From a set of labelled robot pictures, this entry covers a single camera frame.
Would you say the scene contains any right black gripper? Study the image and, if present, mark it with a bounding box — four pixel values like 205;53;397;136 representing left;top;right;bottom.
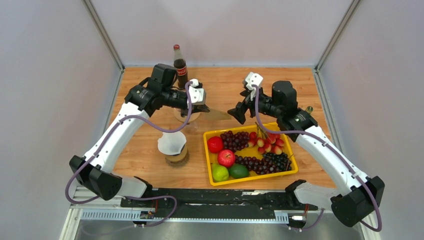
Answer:
227;85;282;125

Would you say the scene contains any brown paper coffee filter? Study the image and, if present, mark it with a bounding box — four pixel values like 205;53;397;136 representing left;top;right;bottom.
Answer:
200;109;232;121

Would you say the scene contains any white paper coffee filter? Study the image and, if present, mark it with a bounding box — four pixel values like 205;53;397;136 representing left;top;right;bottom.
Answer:
157;131;187;156

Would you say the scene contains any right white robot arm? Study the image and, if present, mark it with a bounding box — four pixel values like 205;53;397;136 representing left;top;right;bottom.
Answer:
228;80;385;232

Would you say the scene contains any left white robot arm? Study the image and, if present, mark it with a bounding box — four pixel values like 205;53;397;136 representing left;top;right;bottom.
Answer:
65;63;210;207

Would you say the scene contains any small clear glass cup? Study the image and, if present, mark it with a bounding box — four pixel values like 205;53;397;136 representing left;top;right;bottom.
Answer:
182;120;199;134

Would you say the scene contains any yellow plastic tray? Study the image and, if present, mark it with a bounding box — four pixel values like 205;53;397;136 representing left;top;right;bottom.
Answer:
203;123;298;186

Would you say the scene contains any upper red grape bunch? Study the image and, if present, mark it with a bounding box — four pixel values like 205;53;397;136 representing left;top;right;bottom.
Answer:
219;130;250;153

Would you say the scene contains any red tomato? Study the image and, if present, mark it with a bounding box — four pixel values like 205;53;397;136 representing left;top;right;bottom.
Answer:
206;136;224;154

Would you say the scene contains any red cherries bunch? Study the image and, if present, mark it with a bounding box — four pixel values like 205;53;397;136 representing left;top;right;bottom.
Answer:
247;122;285;156

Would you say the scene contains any red apple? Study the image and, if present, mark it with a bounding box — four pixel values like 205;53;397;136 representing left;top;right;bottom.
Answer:
217;149;236;168

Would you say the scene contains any cola glass bottle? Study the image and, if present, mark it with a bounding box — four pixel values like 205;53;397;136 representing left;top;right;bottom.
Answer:
173;44;189;89

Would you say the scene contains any green avocado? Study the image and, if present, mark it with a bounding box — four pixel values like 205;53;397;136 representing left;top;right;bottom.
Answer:
228;163;250;179

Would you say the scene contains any lower dark grape bunch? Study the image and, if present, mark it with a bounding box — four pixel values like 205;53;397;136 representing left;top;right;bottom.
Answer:
235;153;294;176

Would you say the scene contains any green lime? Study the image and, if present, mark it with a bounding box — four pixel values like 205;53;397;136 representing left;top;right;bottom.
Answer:
211;163;230;183

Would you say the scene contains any green glass bottle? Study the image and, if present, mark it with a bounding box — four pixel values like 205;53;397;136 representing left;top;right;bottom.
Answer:
305;106;314;114

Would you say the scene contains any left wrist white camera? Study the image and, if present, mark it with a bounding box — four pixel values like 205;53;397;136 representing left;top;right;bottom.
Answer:
188;78;206;105

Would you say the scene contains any wrist white camera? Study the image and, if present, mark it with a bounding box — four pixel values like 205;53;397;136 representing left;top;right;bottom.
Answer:
188;78;206;105
242;72;264;101

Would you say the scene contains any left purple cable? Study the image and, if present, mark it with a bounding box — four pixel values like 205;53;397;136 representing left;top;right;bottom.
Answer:
64;81;195;229

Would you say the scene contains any purple cable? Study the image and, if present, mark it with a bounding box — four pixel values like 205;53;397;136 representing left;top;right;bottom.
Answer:
251;84;383;233
64;81;195;229

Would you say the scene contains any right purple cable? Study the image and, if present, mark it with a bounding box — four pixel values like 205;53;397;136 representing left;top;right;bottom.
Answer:
251;84;383;233

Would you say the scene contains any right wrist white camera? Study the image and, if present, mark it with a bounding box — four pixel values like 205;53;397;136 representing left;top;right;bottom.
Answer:
242;72;264;101

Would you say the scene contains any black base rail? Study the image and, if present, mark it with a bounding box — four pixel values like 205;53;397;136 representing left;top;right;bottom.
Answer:
120;188;317;220

